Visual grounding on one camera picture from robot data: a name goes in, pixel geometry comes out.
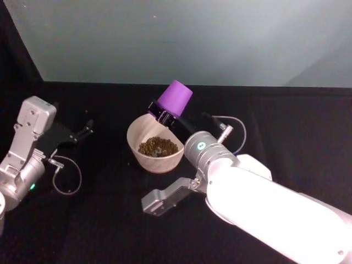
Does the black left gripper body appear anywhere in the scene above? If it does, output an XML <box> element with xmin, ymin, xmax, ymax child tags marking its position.
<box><xmin>34</xmin><ymin>102</ymin><xmax>79</xmax><ymax>161</ymax></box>

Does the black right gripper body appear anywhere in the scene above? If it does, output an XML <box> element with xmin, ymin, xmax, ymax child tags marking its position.
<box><xmin>170</xmin><ymin>115</ymin><xmax>200</xmax><ymax>139</ymax></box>

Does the purple plastic cup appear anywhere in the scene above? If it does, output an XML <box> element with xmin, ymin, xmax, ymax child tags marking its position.
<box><xmin>157</xmin><ymin>79</ymin><xmax>194</xmax><ymax>119</ymax></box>

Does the green beans heap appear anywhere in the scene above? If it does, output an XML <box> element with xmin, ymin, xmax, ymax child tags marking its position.
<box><xmin>137</xmin><ymin>136</ymin><xmax>180</xmax><ymax>158</ymax></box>

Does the white round bowl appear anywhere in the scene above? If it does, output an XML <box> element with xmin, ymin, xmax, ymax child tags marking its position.
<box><xmin>126</xmin><ymin>113</ymin><xmax>185</xmax><ymax>174</ymax></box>

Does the black table cloth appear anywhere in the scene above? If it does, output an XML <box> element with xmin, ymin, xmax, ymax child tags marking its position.
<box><xmin>0</xmin><ymin>0</ymin><xmax>352</xmax><ymax>264</ymax></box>

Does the thin dark left gripper cable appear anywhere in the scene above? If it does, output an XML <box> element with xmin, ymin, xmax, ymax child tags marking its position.
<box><xmin>48</xmin><ymin>155</ymin><xmax>83</xmax><ymax>196</ymax></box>

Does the thin grey right gripper cable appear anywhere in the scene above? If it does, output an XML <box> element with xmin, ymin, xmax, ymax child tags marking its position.
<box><xmin>202</xmin><ymin>112</ymin><xmax>248</xmax><ymax>155</ymax></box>

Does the plain pale wall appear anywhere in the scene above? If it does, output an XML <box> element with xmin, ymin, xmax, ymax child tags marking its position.
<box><xmin>4</xmin><ymin>0</ymin><xmax>352</xmax><ymax>88</ymax></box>

